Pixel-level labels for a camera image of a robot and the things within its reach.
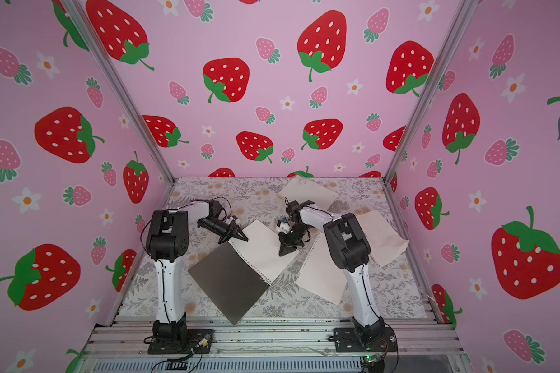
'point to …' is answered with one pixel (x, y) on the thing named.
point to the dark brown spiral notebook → (236, 274)
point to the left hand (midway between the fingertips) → (247, 242)
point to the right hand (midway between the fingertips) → (287, 253)
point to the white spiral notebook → (302, 189)
